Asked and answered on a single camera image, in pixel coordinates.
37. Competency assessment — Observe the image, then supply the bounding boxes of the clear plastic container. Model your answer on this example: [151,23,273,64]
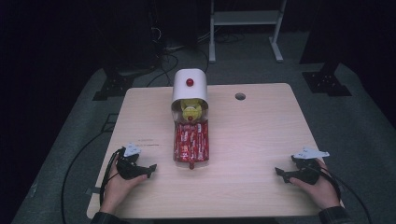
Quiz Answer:
[170,98,211,165]

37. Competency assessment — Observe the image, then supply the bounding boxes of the person's left hand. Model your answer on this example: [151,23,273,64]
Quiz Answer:
[99,155,149,216]

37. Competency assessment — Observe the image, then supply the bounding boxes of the black stand base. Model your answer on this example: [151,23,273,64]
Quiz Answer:
[92,70,135,102]
[301,61,353,98]

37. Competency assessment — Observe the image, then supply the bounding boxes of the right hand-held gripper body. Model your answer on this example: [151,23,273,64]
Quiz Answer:
[290,147,331,186]

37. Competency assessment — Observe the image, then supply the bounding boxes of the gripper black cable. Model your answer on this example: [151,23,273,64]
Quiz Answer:
[61,147,125,224]
[306,163,374,224]

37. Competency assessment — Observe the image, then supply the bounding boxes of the person's right hand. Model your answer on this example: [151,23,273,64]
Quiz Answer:
[289,158,341,210]

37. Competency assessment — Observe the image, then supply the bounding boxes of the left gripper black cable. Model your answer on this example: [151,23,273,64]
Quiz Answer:
[61,147,125,224]

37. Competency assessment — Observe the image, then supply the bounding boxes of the black floor cables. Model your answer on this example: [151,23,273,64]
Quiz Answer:
[145,26,246,89]

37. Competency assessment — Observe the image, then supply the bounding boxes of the yellow toy figure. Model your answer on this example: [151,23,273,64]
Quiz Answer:
[180,98,204,123]

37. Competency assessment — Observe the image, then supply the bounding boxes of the white metal stand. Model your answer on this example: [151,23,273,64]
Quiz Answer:
[208,0,288,64]

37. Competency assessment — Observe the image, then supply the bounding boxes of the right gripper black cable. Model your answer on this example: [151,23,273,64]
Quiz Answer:
[306,163,374,224]

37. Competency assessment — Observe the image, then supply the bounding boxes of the bundle of red sausage packets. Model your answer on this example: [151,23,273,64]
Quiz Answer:
[173,120,210,163]

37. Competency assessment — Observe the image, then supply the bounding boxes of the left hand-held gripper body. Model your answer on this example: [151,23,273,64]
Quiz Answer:
[116,143,151,181]

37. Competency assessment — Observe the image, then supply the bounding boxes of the white lid with red knob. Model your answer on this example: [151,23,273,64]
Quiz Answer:
[172,68,208,105]

